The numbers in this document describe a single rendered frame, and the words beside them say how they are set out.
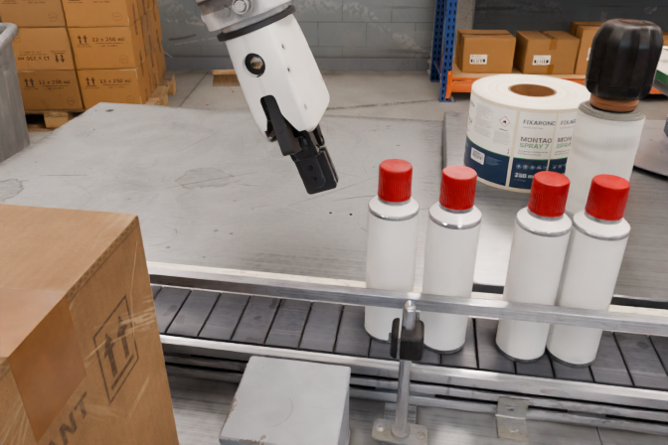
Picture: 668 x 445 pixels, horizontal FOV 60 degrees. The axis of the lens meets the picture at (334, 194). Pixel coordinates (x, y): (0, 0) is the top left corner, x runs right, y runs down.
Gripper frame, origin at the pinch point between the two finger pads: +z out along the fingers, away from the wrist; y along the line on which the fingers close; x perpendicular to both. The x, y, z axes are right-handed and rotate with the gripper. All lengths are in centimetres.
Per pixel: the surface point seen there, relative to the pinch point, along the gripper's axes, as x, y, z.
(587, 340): -20.9, -2.5, 24.5
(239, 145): 36, 61, 13
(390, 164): -7.1, 0.4, 1.5
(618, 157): -31.4, 23.9, 18.5
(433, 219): -9.8, -1.8, 7.3
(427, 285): -7.1, -1.8, 14.7
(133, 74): 180, 268, 10
